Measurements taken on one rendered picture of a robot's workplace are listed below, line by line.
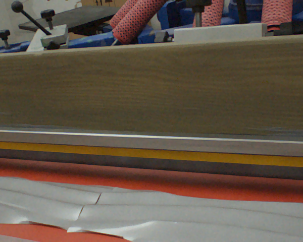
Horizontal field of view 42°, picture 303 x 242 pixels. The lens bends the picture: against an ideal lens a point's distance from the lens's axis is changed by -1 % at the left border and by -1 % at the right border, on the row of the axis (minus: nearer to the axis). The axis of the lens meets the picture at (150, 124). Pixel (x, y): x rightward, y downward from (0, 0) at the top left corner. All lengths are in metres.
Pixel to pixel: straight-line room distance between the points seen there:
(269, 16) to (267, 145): 0.47
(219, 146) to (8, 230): 0.14
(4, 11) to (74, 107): 5.56
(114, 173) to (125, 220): 0.10
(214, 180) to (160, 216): 0.08
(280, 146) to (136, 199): 0.10
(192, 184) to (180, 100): 0.06
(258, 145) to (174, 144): 0.06
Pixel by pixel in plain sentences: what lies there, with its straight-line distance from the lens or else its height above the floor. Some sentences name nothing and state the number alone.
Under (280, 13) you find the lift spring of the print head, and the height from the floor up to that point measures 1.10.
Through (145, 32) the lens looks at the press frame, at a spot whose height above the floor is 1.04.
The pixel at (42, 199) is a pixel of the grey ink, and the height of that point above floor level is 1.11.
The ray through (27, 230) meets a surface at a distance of 0.26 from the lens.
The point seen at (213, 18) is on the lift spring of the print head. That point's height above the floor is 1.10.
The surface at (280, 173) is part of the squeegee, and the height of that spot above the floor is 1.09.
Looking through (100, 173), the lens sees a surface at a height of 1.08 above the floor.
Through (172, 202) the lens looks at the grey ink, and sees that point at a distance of 0.26.
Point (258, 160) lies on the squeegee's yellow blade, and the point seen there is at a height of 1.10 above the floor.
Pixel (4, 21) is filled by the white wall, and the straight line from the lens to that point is 5.85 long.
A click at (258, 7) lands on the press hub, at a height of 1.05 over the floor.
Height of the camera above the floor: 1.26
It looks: 26 degrees down
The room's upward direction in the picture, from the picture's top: 11 degrees counter-clockwise
